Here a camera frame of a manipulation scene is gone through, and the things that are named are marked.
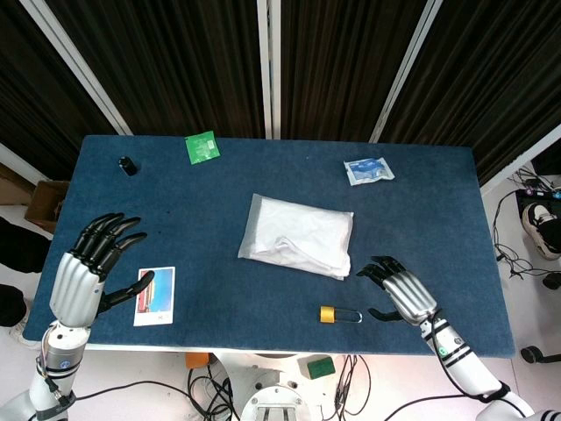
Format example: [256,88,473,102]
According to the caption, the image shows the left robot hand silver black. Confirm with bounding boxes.
[48,212,156,328]

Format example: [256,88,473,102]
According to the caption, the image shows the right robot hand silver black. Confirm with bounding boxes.
[355,255,441,326]

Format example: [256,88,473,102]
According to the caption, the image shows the white clothes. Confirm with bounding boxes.
[250,200,354,280]

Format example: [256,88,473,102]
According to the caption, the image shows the translucent plastic bag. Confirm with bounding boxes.
[238,192,355,282]

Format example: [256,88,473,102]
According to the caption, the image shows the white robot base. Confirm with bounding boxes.
[217,353,339,421]

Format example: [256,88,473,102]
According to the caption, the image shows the person black trouser leg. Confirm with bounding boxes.
[0,217,53,328]

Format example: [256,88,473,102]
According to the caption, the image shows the white shoe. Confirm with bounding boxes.
[8,316,45,350]

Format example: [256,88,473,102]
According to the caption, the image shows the brown cardboard box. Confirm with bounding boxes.
[24,179,70,235]

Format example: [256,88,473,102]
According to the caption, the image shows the brass padlock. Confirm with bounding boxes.
[319,305,364,325]

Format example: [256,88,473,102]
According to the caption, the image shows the photo postcard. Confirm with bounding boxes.
[132,266,176,328]

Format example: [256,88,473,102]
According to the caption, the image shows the green topped block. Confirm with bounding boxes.
[297,355,337,381]

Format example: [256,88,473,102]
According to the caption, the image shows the blue white wipes packet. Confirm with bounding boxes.
[343,157,395,188]

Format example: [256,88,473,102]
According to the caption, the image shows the orange block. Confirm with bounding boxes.
[184,352,212,369]

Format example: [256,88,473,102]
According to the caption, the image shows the black white sneaker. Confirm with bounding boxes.
[521,201,561,261]

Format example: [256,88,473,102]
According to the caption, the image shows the blue carpet table cover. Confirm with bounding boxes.
[21,134,516,360]

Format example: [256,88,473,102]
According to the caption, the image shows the green foil packet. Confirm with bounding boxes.
[184,130,222,166]

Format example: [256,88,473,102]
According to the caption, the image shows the black floor cable tangle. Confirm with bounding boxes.
[492,166,561,282]

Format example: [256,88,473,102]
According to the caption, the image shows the white partition post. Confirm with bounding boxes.
[368,0,444,144]
[256,0,282,140]
[18,0,133,136]
[479,125,561,190]

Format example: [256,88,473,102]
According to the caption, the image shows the black cable bundle under robot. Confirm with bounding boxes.
[74,354,373,421]

